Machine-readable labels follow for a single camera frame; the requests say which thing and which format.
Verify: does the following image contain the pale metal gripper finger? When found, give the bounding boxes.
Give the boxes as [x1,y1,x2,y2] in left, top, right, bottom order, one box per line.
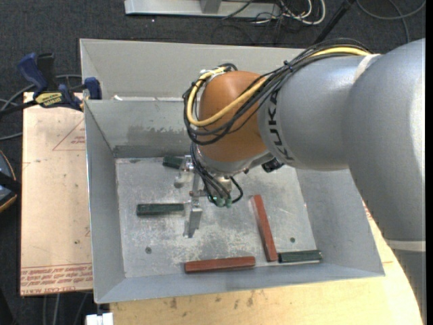
[173,154,196,189]
[183,204,204,239]

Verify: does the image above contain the dark green flat block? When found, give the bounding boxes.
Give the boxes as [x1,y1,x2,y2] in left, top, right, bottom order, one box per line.
[277,249,323,264]
[136,202,185,217]
[162,156,185,169]

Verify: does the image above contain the grey metal bin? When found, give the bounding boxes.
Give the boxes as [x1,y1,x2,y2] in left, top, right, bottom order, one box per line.
[79,38,386,305]

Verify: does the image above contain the red-brown flat block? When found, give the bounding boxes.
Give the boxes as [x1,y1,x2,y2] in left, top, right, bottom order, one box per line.
[250,194,279,263]
[183,255,256,274]

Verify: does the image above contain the brown cardboard board, red print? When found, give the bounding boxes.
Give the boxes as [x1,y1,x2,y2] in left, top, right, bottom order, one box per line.
[20,91,94,297]

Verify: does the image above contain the black cylinder on white bracket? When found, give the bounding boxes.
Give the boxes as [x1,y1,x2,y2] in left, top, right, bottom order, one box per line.
[260,156,286,174]

